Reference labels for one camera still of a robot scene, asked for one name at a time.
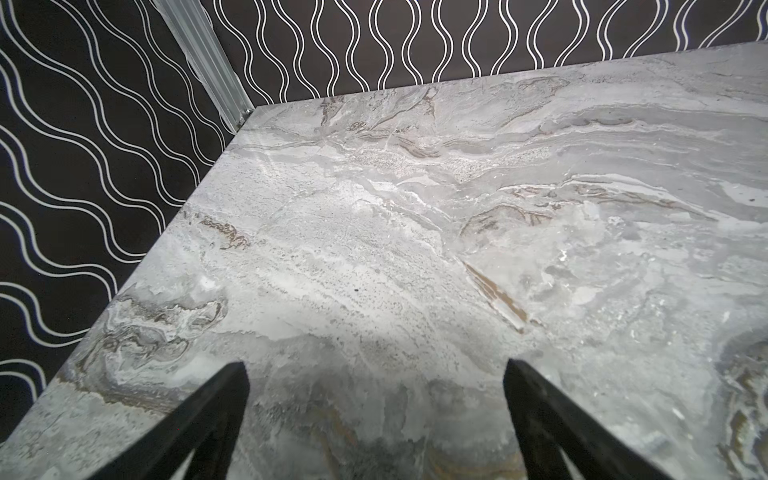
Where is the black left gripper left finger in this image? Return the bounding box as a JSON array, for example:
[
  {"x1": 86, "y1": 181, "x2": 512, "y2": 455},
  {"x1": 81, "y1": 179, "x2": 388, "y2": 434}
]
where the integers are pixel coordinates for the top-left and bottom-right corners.
[{"x1": 91, "y1": 362, "x2": 250, "y2": 479}]

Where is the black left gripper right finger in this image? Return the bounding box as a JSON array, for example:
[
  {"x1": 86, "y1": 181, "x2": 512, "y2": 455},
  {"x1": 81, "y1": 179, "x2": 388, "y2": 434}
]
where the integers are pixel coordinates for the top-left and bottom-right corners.
[{"x1": 503, "y1": 359, "x2": 669, "y2": 480}]

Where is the aluminium corner frame post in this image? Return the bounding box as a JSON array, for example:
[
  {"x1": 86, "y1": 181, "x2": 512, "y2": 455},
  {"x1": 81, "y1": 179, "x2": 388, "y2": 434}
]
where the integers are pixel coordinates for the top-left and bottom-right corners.
[{"x1": 152, "y1": 0, "x2": 254, "y2": 134}]

